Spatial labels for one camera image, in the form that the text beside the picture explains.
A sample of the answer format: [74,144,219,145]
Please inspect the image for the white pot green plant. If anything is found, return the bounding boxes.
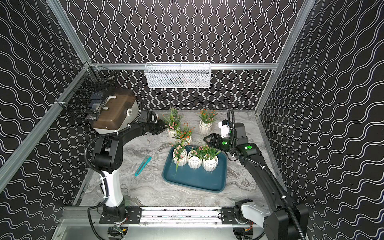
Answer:
[199,145,221,172]

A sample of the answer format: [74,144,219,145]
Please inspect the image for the back left potted plant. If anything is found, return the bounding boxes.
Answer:
[162,108,183,138]

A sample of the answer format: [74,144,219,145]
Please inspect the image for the pink flower potted plant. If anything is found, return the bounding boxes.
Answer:
[187,147,202,169]

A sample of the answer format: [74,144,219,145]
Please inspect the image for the black wire wall basket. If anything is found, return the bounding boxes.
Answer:
[57,62,118,122]

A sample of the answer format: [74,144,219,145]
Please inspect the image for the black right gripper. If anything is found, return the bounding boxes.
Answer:
[203,133,237,153]

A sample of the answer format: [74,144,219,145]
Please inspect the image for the white wire wall basket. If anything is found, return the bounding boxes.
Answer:
[144,62,212,89]

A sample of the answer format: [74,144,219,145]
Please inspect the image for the red flower potted plant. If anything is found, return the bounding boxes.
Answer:
[176,123,194,145]

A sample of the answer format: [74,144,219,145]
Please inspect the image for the white pot pink flowers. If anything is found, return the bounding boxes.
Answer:
[173,143,188,173]

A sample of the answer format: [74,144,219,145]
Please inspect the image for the back right potted plant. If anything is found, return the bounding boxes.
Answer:
[198,109,218,135]

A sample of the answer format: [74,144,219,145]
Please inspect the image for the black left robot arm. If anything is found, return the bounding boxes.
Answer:
[84,111,166,222]

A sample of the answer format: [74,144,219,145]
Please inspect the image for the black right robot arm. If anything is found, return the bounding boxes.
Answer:
[204,109,309,240]

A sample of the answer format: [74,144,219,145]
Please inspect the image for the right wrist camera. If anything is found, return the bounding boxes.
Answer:
[218,120,232,138]

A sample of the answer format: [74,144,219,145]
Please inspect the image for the teal plastic tray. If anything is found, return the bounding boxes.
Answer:
[162,148,227,193]

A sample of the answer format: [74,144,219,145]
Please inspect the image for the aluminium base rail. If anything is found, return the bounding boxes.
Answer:
[59,205,310,240]

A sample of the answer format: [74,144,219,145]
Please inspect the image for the brown lid storage box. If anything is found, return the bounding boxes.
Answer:
[92,89,139,134]

